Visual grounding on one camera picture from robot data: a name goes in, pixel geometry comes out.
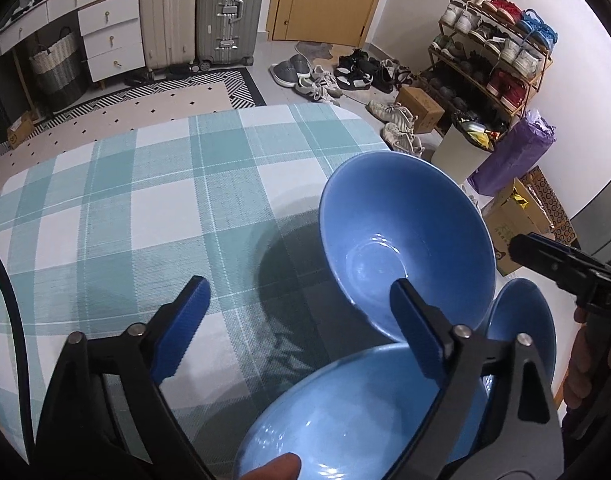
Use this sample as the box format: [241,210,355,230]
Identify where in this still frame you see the beige suitcase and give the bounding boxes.
[137,0,199,72]

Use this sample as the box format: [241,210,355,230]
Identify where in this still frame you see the wooden door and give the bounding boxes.
[266,0,393,48]

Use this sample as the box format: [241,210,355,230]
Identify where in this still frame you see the white trash bin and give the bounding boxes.
[430,110,509,186]

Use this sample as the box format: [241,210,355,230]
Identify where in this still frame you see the teal checked tablecloth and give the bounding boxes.
[0,102,486,480]

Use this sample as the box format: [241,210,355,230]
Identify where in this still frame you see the shoe rack with shoes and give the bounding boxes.
[430,0,559,111]

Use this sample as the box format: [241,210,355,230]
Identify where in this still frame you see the person's left hand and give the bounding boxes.
[236,452,302,480]

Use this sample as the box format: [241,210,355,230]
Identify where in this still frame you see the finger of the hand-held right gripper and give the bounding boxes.
[508,232,596,295]

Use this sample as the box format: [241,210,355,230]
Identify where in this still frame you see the white drawer unit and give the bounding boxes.
[77,0,146,86]

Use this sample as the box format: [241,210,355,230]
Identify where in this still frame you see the wooden shoe rack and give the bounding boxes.
[418,0,553,126]

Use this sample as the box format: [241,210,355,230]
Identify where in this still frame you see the white dressing table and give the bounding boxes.
[0,0,139,56]

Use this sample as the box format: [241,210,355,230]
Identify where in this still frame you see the blue bowl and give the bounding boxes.
[485,277,557,386]
[319,152,497,343]
[233,342,491,480]

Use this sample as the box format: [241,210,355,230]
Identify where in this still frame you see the dotted rug with striped border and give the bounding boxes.
[0,67,269,176]

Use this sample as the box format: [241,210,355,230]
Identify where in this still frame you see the small cardboard box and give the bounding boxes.
[6,112,36,148]

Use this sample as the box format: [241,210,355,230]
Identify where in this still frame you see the grey door mat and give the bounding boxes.
[296,40,336,66]

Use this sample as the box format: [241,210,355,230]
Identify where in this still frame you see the cardboard box with yellow tape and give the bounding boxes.
[483,177,556,276]

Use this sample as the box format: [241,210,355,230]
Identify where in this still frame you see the patterned cardboard box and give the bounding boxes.
[520,166,579,246]

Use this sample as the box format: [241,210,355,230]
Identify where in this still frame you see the brown cardboard box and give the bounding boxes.
[395,86,445,134]

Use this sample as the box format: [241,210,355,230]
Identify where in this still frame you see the woven laundry basket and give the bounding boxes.
[28,30,86,106]

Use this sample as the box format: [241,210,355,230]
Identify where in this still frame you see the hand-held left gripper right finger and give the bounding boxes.
[385,278,563,480]

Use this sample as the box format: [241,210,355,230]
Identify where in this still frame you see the purple bag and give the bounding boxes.
[468,109,557,197]

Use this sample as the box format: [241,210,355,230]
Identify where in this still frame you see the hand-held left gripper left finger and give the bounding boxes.
[33,275,217,480]

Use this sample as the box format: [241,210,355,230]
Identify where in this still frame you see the black cable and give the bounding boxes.
[0,232,39,453]

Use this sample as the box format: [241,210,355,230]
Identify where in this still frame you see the person's right hand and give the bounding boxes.
[560,305,603,407]

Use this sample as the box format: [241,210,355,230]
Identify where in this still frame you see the silver suitcase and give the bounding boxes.
[196,0,269,68]

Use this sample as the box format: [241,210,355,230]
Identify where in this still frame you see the scattered shoes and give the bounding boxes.
[270,47,426,156]

